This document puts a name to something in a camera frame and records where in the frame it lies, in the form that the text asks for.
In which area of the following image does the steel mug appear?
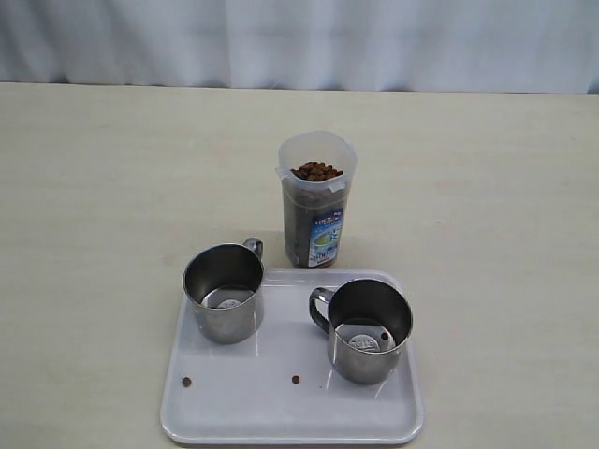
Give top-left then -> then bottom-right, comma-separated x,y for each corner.
309,278 -> 414,385
182,238 -> 265,344

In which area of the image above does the clear plastic container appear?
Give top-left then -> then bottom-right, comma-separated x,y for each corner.
276,131 -> 358,269

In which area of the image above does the white plastic tray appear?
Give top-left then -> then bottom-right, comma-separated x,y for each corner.
160,269 -> 425,445

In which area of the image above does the white curtain backdrop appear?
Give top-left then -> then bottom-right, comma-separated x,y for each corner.
1,1 -> 598,94

